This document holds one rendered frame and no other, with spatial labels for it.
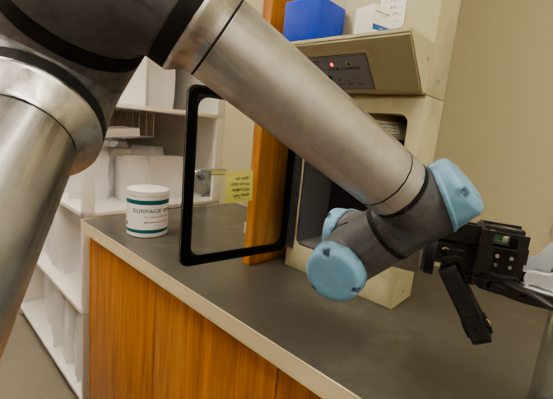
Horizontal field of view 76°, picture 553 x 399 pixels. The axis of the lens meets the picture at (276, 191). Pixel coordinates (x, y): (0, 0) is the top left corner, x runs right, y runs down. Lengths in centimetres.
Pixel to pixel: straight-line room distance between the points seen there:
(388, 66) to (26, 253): 67
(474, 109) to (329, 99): 92
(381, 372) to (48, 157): 57
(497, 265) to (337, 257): 22
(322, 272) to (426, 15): 58
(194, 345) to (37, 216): 73
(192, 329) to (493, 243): 68
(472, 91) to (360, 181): 90
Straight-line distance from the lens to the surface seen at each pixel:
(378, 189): 36
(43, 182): 27
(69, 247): 204
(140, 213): 117
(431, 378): 70
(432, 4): 84
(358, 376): 64
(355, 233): 44
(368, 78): 80
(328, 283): 45
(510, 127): 119
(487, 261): 54
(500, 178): 119
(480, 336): 58
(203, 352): 92
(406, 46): 72
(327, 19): 86
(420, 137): 79
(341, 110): 33
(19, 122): 29
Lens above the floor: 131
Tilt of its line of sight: 10 degrees down
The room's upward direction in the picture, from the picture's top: 5 degrees clockwise
